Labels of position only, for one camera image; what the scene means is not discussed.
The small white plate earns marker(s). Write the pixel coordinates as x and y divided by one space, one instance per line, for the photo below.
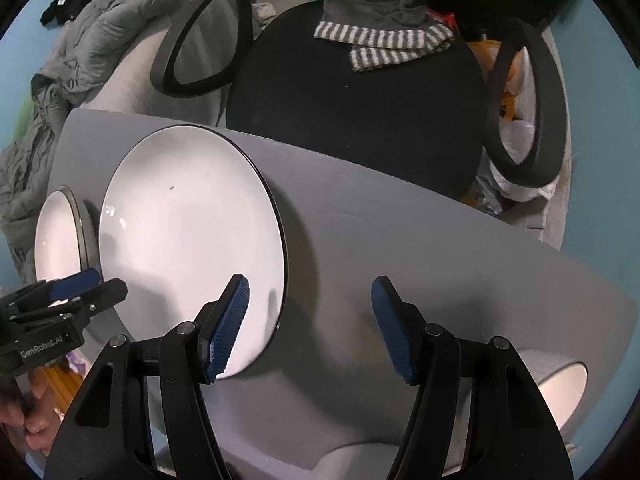
57 240

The yellow pencils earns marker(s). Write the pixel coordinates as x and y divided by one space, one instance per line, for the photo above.
60 385

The grey crumpled blanket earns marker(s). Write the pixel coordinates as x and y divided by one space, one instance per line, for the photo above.
30 150

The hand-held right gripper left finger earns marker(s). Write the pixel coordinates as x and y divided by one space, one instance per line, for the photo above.
227 330

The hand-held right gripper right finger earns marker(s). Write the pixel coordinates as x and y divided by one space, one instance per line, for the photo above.
392 330

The grey puffer jacket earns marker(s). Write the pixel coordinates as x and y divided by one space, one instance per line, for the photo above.
100 25

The black office chair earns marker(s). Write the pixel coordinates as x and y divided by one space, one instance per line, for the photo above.
350 110

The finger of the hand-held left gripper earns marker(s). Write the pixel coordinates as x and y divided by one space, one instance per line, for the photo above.
75 282
107 292

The person's left hand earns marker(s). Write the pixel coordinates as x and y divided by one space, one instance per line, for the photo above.
35 420

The white plastic bag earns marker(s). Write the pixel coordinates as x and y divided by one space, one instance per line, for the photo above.
515 135

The orange packet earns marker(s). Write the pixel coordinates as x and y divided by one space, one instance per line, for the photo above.
505 75

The white cushion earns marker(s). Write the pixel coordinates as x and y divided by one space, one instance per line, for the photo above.
130 75

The grey garment with striped cuffs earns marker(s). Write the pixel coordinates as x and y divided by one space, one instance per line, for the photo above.
365 5

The large white plate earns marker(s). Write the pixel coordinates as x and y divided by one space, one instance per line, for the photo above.
190 230

